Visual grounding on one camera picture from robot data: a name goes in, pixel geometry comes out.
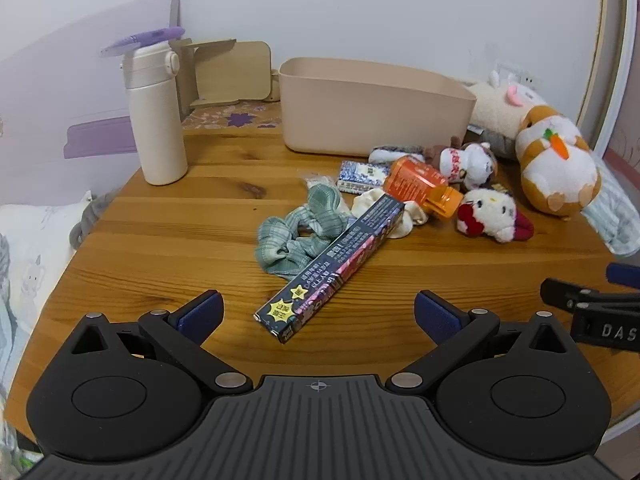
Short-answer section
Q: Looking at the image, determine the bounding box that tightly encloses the white cat plush red bow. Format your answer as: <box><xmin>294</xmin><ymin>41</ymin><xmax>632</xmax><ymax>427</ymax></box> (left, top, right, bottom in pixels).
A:
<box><xmin>456</xmin><ymin>187</ymin><xmax>535</xmax><ymax>245</ymax></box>

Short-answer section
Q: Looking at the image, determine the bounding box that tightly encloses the blue white tissue pack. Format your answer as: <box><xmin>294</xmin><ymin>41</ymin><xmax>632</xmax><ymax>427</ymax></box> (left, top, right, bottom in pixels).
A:
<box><xmin>336</xmin><ymin>160</ymin><xmax>392</xmax><ymax>194</ymax></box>

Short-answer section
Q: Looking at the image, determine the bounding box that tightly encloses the wooden desktop stand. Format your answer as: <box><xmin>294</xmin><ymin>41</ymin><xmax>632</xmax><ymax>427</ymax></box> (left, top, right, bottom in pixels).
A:
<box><xmin>176</xmin><ymin>37</ymin><xmax>281</xmax><ymax>111</ymax></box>

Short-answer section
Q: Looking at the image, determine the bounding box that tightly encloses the white wall socket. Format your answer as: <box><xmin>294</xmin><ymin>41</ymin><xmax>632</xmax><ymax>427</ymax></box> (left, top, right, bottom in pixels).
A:
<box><xmin>494</xmin><ymin>59</ymin><xmax>545</xmax><ymax>88</ymax></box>

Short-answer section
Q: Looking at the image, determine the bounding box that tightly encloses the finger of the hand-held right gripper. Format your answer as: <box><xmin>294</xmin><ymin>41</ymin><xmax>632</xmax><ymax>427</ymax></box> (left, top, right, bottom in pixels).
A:
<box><xmin>540</xmin><ymin>277</ymin><xmax>640</xmax><ymax>314</ymax></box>
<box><xmin>606</xmin><ymin>262</ymin><xmax>640</xmax><ymax>291</ymax></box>

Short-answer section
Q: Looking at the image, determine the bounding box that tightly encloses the floral table mat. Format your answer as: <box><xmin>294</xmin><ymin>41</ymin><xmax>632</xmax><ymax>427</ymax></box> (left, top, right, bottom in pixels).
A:
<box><xmin>181</xmin><ymin>101</ymin><xmax>284</xmax><ymax>134</ymax></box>

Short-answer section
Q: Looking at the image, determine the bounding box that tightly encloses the lavender white headboard panel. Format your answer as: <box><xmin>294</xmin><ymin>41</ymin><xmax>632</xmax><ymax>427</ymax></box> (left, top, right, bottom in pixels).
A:
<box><xmin>0</xmin><ymin>0</ymin><xmax>182</xmax><ymax>207</ymax></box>

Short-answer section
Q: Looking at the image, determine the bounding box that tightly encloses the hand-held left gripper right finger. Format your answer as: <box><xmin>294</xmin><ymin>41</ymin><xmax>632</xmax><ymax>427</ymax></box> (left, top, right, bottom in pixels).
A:
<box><xmin>387</xmin><ymin>290</ymin><xmax>576</xmax><ymax>395</ymax></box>

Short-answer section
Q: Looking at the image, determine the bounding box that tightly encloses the striped green cloth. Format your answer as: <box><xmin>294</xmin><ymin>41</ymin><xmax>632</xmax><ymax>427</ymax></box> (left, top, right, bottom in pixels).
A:
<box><xmin>581</xmin><ymin>164</ymin><xmax>640</xmax><ymax>257</ymax></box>

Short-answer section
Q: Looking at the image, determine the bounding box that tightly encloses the beige plastic container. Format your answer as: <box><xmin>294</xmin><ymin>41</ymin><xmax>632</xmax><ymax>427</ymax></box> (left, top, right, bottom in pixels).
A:
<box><xmin>278</xmin><ymin>57</ymin><xmax>477</xmax><ymax>159</ymax></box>

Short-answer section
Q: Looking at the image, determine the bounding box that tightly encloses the brown white squirrel plush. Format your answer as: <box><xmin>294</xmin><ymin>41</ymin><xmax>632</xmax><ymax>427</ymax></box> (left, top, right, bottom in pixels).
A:
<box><xmin>369</xmin><ymin>135</ymin><xmax>499</xmax><ymax>194</ymax></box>

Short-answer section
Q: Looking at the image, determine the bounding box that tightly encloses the cream plush pillow pink ear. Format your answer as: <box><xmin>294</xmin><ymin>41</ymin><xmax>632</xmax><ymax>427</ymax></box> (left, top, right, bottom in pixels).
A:
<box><xmin>466</xmin><ymin>71</ymin><xmax>552</xmax><ymax>162</ymax></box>

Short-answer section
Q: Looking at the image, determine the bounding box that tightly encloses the green plaid scrunchie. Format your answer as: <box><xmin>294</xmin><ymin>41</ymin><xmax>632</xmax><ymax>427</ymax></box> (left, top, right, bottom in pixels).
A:
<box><xmin>257</xmin><ymin>185</ymin><xmax>355</xmax><ymax>282</ymax></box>

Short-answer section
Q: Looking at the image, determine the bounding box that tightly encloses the beige door frame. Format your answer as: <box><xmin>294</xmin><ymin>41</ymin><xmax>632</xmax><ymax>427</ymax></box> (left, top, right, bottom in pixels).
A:
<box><xmin>574</xmin><ymin>0</ymin><xmax>640</xmax><ymax>161</ymax></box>

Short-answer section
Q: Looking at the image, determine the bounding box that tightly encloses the white thermos bottle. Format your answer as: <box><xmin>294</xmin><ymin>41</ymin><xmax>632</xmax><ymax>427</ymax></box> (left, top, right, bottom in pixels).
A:
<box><xmin>121</xmin><ymin>44</ymin><xmax>189</xmax><ymax>187</ymax></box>

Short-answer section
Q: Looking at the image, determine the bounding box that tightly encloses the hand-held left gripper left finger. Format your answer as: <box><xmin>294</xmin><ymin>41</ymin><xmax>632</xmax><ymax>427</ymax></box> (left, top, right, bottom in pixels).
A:
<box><xmin>67</xmin><ymin>290</ymin><xmax>253</xmax><ymax>395</ymax></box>

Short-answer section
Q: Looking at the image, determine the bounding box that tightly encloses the long dark printed box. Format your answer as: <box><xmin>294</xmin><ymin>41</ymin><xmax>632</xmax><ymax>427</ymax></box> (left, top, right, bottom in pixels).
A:
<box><xmin>253</xmin><ymin>193</ymin><xmax>406</xmax><ymax>345</ymax></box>

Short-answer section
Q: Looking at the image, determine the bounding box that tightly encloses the purple pen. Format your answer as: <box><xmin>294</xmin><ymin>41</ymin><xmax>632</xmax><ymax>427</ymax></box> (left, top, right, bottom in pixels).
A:
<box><xmin>100</xmin><ymin>27</ymin><xmax>186</xmax><ymax>57</ymax></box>

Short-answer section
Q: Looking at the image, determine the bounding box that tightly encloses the grey knitted cord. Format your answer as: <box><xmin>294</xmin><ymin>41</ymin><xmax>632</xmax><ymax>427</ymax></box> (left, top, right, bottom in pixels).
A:
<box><xmin>69</xmin><ymin>191</ymin><xmax>110</xmax><ymax>252</ymax></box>

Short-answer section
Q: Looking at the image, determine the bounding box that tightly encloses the white printed bedsheet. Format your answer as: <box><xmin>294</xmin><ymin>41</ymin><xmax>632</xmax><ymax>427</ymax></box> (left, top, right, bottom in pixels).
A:
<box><xmin>0</xmin><ymin>190</ymin><xmax>101</xmax><ymax>466</ymax></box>

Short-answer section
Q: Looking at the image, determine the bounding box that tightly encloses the orange white hamster plush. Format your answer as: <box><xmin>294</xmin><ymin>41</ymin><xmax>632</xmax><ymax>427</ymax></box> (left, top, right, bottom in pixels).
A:
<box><xmin>515</xmin><ymin>103</ymin><xmax>604</xmax><ymax>219</ymax></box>

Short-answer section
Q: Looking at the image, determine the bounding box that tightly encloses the orange plastic bottle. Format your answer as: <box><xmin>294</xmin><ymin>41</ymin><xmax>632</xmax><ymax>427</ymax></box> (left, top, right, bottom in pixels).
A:
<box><xmin>382</xmin><ymin>155</ymin><xmax>466</xmax><ymax>221</ymax></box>

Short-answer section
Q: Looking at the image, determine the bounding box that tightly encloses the cream scrunchie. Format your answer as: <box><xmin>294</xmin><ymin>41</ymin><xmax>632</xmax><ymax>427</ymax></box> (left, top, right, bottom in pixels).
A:
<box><xmin>351</xmin><ymin>189</ymin><xmax>429</xmax><ymax>242</ymax></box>

